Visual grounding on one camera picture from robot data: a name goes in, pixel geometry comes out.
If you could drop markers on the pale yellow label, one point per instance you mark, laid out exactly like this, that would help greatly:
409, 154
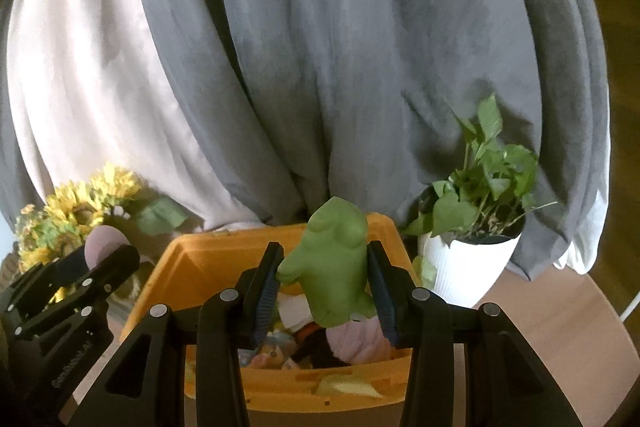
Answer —
345, 388

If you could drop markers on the black plush toy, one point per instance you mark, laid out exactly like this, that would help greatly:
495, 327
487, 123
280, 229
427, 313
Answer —
320, 349

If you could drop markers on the green plant in white pot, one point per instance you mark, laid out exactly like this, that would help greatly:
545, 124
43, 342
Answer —
465, 267

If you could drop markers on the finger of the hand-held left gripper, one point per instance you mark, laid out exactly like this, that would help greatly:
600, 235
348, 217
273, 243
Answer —
60, 269
112, 267

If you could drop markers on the green plush toy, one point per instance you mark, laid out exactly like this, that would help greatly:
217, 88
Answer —
330, 267

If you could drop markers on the artificial sunflower bouquet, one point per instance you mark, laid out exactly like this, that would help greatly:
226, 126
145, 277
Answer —
70, 207

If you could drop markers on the white curtain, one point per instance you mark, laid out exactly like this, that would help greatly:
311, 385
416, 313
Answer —
100, 107

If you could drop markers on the white plush toy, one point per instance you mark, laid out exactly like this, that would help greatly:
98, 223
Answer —
295, 308

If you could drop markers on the orange plastic storage box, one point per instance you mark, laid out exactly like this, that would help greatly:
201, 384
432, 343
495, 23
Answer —
200, 257

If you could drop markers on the light blue plush doll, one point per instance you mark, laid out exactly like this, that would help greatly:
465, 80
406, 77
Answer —
272, 354

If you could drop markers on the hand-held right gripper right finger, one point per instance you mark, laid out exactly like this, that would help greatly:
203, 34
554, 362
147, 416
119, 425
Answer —
382, 302

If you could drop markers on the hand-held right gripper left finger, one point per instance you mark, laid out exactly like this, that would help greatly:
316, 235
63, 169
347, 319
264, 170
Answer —
265, 302

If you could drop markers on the pink plush toy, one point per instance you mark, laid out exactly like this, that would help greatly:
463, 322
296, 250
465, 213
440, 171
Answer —
352, 341
102, 242

